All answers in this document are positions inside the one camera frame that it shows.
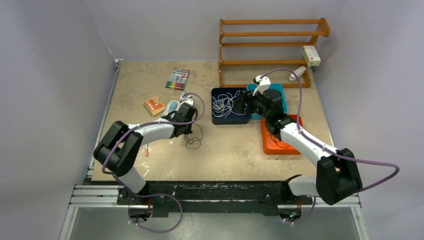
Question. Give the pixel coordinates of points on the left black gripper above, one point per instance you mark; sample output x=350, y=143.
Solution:
x=188, y=130

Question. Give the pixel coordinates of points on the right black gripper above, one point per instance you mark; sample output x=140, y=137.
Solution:
x=247, y=97

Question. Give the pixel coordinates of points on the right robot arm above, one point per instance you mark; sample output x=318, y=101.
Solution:
x=336, y=176

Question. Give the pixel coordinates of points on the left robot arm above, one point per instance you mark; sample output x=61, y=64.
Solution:
x=119, y=147

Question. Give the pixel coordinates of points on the light blue tray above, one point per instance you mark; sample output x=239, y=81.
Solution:
x=274, y=86

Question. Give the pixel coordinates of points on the marker pen pack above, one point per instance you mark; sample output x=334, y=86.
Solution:
x=178, y=79

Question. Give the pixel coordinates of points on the dark blue tray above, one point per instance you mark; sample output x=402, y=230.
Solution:
x=223, y=109

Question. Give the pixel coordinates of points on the orange tray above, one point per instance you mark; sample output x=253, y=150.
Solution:
x=273, y=146

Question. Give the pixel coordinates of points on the white stapler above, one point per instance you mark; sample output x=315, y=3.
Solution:
x=297, y=73

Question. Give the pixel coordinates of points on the red pen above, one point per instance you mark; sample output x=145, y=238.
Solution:
x=146, y=150

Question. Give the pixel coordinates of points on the white staples box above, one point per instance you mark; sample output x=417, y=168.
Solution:
x=311, y=56

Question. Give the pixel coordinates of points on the wooden rack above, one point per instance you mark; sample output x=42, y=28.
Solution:
x=322, y=30

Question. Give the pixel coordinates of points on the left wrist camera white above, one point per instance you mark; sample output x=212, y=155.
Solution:
x=188, y=99

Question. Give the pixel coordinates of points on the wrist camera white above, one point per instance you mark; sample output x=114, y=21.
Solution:
x=188, y=99
x=262, y=84

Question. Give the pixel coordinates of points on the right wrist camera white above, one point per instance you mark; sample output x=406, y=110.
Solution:
x=262, y=84

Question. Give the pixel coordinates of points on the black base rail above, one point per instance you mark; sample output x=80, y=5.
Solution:
x=269, y=198

